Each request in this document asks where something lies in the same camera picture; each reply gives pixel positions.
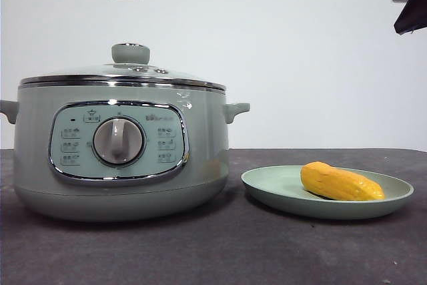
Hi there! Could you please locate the yellow corn cob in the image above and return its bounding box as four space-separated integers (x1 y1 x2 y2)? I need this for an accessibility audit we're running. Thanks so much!
300 161 386 202

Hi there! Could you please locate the glass lid with green knob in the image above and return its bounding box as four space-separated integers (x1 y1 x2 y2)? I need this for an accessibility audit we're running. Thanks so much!
19 43 226 93

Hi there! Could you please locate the pale green round plate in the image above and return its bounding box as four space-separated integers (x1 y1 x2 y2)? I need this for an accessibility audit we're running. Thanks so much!
240 164 416 221

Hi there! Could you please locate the pale green electric steamer pot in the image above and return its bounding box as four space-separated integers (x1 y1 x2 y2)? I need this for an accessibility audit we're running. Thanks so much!
0 83 251 222

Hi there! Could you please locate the grey steamer dial knob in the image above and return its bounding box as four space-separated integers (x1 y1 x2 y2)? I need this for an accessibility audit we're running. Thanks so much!
92 117 147 168

